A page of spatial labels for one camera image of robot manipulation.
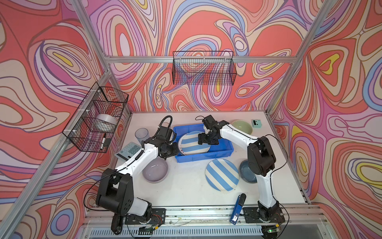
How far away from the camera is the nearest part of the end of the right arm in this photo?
717 mm

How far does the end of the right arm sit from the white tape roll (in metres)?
0.47

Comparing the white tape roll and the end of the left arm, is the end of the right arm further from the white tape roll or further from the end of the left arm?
the white tape roll

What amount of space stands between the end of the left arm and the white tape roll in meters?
0.22
